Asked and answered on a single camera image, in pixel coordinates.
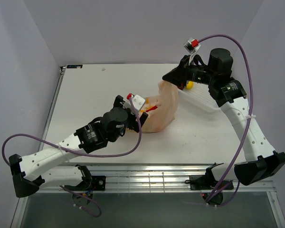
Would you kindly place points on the yellow lemon fruit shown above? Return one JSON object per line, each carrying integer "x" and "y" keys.
{"x": 189, "y": 85}

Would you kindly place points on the white plastic basket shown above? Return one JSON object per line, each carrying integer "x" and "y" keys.
{"x": 199, "y": 97}

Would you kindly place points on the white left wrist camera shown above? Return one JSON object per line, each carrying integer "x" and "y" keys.
{"x": 134, "y": 102}

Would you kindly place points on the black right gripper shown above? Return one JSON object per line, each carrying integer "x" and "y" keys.
{"x": 179, "y": 76}

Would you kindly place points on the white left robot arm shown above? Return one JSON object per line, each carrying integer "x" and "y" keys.
{"x": 32, "y": 172}

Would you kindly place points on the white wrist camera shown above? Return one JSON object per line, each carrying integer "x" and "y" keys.
{"x": 192, "y": 46}
{"x": 134, "y": 102}

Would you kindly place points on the banana print plastic bag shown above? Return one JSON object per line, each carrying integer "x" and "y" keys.
{"x": 167, "y": 101}

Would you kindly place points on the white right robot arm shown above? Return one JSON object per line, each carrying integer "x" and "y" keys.
{"x": 261, "y": 158}

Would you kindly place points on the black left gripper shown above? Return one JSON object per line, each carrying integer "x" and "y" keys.
{"x": 134, "y": 124}

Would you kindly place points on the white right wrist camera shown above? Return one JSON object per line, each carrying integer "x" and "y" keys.
{"x": 192, "y": 46}

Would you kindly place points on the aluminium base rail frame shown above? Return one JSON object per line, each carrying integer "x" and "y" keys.
{"x": 147, "y": 189}

